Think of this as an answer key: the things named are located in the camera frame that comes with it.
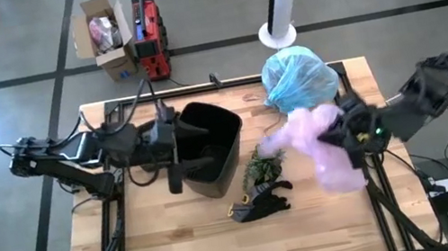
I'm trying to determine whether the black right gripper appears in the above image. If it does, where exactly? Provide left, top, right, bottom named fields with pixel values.
left=313, top=90, right=392, bottom=175

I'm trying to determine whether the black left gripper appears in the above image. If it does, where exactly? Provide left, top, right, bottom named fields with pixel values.
left=130, top=108, right=221, bottom=201

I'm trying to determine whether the pink plastic trash bag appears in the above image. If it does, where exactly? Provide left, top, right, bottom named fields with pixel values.
left=252, top=97, right=372, bottom=207

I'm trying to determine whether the black plastic trash bin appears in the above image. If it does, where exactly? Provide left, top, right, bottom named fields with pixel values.
left=167, top=94, right=255, bottom=205

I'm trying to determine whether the blue plastic trash bag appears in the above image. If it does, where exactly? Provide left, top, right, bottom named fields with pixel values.
left=255, top=38, right=345, bottom=118

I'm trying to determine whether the small black clamp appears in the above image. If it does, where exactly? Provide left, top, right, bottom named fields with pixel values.
left=208, top=70, right=224, bottom=90

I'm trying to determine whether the small green succulent plant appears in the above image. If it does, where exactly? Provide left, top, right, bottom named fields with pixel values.
left=236, top=140, right=291, bottom=190

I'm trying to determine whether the grey black yellow-cuffed glove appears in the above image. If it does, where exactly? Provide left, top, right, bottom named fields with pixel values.
left=240, top=176, right=296, bottom=203
left=226, top=190, right=293, bottom=226

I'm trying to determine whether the open cardboard box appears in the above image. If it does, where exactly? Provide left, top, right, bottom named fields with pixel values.
left=67, top=0, right=142, bottom=87

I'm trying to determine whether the pink white packaging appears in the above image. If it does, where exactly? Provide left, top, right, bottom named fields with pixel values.
left=86, top=11, right=125, bottom=56

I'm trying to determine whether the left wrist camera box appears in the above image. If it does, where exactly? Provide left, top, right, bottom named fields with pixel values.
left=149, top=95, right=180, bottom=134

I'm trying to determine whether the black power cable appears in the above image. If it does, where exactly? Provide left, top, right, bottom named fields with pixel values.
left=167, top=72, right=196, bottom=91

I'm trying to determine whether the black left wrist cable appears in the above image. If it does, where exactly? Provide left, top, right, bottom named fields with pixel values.
left=75, top=76, right=174, bottom=197

